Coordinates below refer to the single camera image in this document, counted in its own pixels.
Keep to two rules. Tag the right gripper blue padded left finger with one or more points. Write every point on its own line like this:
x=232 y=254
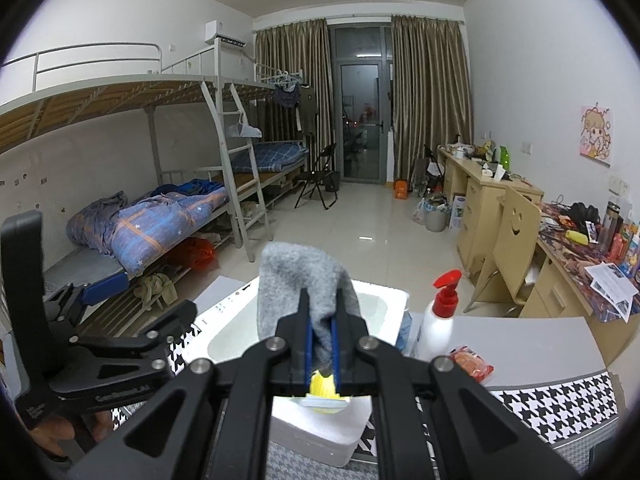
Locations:
x=302 y=346

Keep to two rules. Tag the person's left hand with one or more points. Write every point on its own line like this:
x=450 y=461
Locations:
x=55 y=435

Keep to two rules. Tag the grey knitted cloth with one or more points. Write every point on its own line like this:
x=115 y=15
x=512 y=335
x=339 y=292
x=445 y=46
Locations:
x=287 y=270

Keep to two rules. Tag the grey trash bin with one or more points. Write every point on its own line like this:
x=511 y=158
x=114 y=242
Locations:
x=436 y=213

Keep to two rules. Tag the glass balcony door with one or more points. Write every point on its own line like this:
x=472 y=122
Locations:
x=361 y=62

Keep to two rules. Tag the orange bag on floor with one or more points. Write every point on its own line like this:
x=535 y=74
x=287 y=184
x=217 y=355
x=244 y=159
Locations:
x=401 y=190

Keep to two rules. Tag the white red pump bottle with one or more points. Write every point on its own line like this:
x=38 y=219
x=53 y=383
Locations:
x=438 y=319

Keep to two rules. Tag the anime girl poster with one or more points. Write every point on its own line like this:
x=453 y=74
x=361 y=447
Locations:
x=596 y=136

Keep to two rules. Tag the blue plaid quilt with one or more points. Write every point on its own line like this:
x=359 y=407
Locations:
x=137 y=234

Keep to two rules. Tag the black folding chair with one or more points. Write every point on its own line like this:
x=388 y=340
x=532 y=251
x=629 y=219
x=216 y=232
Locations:
x=322 y=176

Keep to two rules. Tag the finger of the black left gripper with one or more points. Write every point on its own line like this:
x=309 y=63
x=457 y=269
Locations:
x=160 y=317

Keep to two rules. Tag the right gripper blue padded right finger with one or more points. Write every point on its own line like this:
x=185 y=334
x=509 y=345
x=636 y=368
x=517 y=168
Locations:
x=340 y=343

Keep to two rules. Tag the wooden smiley chair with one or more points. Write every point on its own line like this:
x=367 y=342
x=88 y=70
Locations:
x=503 y=277

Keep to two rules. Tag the white air conditioner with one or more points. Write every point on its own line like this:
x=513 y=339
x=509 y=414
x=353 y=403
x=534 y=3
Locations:
x=214 y=31

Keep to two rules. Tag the red snack packet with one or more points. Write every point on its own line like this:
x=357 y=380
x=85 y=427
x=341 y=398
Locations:
x=470 y=361

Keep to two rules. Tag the wooden desk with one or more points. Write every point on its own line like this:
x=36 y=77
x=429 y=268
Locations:
x=563 y=287

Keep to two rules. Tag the right olive curtain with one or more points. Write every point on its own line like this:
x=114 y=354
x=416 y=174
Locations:
x=432 y=102

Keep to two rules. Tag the houndstooth table cloth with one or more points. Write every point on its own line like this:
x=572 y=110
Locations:
x=548 y=373

